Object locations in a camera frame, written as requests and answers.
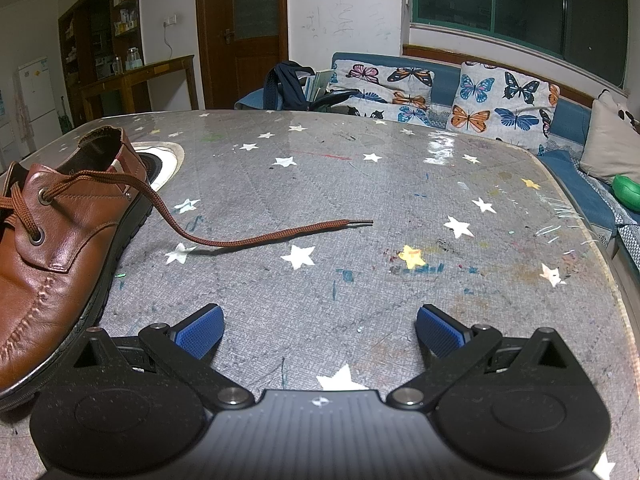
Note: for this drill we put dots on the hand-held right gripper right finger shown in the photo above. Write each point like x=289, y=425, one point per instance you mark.
x=440, y=332

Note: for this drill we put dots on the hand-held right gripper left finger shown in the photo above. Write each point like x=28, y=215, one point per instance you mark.
x=202, y=332

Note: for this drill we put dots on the brown shoelace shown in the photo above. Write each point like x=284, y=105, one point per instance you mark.
x=250, y=237

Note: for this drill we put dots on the brown leather shoe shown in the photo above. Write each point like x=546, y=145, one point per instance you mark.
x=60, y=260

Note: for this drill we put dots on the grey star-print table cover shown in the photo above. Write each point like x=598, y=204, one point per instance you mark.
x=350, y=200

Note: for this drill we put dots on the blue corner sofa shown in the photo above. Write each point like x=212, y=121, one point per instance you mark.
x=580, y=180

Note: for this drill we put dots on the square butterfly-print pillow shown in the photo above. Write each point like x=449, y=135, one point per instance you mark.
x=500, y=110

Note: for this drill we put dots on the green ball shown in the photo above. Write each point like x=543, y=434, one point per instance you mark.
x=629, y=192

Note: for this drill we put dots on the long butterfly-print pillow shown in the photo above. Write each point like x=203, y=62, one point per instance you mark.
x=390, y=90

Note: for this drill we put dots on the plain grey pillow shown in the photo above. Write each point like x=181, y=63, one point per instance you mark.
x=610, y=145

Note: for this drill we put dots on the dark grey bag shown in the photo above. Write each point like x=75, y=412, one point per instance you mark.
x=335, y=100

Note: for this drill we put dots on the dark blue backpack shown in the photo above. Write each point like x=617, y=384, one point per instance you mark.
x=290, y=85

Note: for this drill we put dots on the wooden side table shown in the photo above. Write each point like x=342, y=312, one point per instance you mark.
x=150, y=70

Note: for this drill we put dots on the brown wooden door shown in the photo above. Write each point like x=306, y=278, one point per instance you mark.
x=245, y=60

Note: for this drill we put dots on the stack of books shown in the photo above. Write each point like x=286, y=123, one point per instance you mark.
x=320, y=82

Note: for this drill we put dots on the glass jar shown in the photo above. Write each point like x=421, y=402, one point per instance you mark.
x=133, y=58

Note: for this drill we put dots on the white refrigerator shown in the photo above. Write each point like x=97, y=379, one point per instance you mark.
x=40, y=100

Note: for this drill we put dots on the black and white plush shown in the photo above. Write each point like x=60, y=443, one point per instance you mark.
x=631, y=117

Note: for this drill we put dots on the dark wooden shelf cabinet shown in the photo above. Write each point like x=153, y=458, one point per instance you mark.
x=100, y=20

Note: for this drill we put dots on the green-framed window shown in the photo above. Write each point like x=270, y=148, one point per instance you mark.
x=525, y=0

